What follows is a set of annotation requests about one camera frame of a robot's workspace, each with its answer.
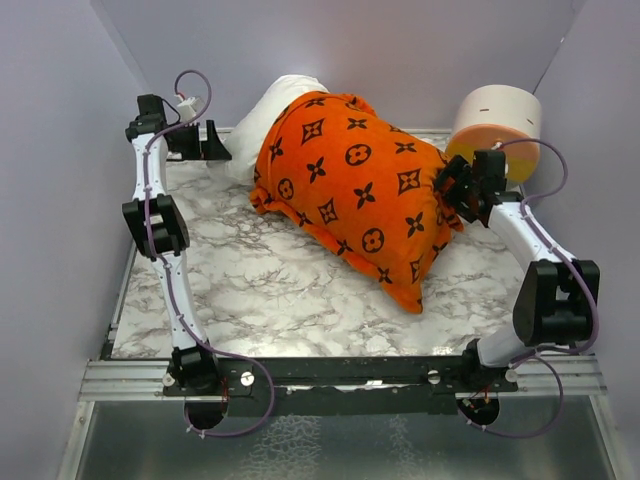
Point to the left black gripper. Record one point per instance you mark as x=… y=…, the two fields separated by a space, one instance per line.
x=212 y=148

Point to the orange patterned fleece pillowcase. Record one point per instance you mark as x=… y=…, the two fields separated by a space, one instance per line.
x=361 y=187

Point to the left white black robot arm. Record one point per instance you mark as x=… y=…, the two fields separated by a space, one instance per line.
x=160 y=233

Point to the white cylinder with striped face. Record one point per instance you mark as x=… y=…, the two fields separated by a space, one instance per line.
x=495 y=114

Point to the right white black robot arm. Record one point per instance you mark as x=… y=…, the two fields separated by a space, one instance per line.
x=556 y=308

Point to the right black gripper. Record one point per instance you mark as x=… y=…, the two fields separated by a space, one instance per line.
x=458 y=170

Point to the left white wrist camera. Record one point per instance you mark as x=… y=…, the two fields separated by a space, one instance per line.
x=191 y=108

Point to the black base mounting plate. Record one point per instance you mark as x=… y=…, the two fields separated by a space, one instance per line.
x=337 y=386

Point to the aluminium rail frame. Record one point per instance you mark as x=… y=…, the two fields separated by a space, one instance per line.
x=264 y=288

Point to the white pillow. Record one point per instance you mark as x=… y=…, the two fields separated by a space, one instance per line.
x=245 y=141

